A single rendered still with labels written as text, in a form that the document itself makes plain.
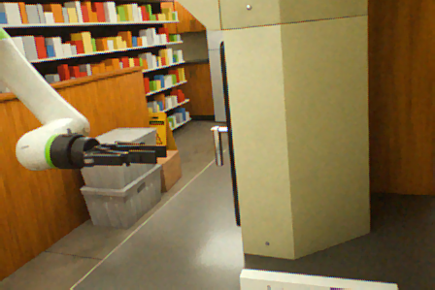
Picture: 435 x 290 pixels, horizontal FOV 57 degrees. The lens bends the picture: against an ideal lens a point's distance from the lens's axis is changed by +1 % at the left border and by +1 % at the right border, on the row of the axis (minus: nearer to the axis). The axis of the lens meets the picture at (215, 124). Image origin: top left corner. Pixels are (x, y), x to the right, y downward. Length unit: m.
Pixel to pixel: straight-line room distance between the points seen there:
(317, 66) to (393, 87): 0.36
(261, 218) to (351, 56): 0.37
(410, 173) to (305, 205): 0.41
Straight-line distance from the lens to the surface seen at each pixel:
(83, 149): 1.03
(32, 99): 1.24
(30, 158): 1.12
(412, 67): 1.10
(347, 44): 0.82
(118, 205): 3.13
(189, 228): 1.02
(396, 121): 1.12
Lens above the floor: 1.41
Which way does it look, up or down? 13 degrees down
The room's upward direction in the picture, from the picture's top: 6 degrees counter-clockwise
